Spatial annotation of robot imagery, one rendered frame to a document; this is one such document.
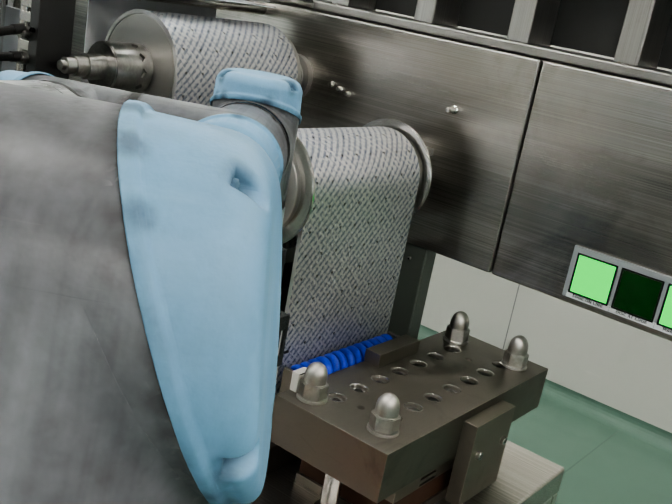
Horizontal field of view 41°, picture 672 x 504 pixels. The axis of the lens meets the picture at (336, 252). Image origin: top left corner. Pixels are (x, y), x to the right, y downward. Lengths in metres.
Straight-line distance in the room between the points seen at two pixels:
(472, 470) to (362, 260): 0.29
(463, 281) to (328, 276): 2.92
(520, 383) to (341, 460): 0.32
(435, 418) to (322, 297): 0.20
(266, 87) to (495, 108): 0.57
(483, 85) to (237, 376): 1.05
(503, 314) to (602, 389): 0.52
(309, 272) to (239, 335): 0.84
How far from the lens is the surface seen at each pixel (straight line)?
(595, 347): 3.80
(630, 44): 1.19
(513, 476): 1.27
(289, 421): 1.04
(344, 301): 1.15
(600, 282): 1.20
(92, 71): 1.15
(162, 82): 1.18
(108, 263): 0.24
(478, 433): 1.10
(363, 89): 1.36
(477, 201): 1.27
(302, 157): 1.01
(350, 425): 1.00
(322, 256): 1.08
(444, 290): 4.07
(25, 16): 1.17
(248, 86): 0.73
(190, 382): 0.24
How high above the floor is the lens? 1.49
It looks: 17 degrees down
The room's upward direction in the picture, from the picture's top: 11 degrees clockwise
